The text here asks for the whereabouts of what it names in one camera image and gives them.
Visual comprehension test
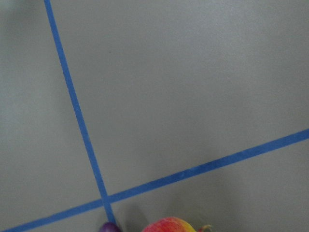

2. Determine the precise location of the red pomegranate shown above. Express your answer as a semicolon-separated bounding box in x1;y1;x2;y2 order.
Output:
142;217;212;232

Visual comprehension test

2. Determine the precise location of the purple eggplant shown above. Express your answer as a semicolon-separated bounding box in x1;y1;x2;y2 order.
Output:
99;222;121;232

